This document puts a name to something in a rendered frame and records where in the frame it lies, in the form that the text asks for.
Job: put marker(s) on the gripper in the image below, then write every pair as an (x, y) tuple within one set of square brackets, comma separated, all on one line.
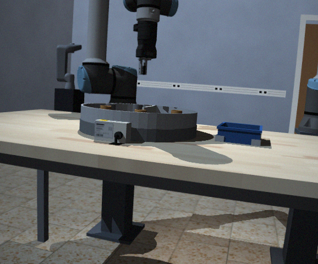
[(147, 41)]

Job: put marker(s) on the grey turntable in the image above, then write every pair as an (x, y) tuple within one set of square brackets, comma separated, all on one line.
[(164, 126)]

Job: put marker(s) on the grey corner guide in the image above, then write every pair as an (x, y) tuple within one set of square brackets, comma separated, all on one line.
[(255, 142), (220, 137)]

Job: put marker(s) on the blue crate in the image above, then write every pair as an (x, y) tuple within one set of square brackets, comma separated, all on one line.
[(238, 133)]

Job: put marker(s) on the white control box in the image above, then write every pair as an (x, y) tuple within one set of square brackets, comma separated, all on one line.
[(104, 130)]

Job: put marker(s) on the grey jointed stand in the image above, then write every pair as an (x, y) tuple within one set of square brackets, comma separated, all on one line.
[(61, 63)]

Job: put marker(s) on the black box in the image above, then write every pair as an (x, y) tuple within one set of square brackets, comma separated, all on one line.
[(65, 100)]

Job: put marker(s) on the wooden table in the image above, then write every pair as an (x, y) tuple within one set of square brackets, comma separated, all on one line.
[(65, 143)]

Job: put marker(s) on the brown door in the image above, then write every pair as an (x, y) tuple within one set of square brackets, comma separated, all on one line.
[(311, 68)]

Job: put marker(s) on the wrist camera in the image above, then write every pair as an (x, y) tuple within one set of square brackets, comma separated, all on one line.
[(135, 27)]

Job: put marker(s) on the white wall rail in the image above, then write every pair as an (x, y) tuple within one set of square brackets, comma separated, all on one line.
[(203, 88)]

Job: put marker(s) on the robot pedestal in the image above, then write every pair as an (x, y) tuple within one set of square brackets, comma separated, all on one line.
[(117, 203), (302, 236)]

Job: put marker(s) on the white door frame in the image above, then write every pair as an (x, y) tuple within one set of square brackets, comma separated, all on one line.
[(313, 18)]

